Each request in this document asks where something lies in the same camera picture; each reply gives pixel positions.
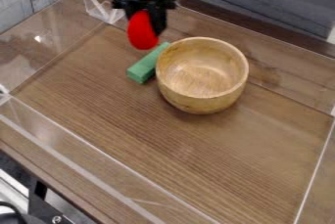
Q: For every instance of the red toy strawberry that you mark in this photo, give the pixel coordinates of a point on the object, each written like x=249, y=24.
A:
x=140, y=31

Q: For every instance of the green rectangular block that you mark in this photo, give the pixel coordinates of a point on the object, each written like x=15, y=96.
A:
x=144, y=68

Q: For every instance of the wooden bowl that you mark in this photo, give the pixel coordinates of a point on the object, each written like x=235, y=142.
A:
x=201, y=74

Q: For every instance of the clear acrylic tray wall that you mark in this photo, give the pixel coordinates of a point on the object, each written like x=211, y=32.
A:
x=134, y=161

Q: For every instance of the black table leg bracket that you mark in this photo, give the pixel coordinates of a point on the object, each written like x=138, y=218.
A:
x=39, y=208

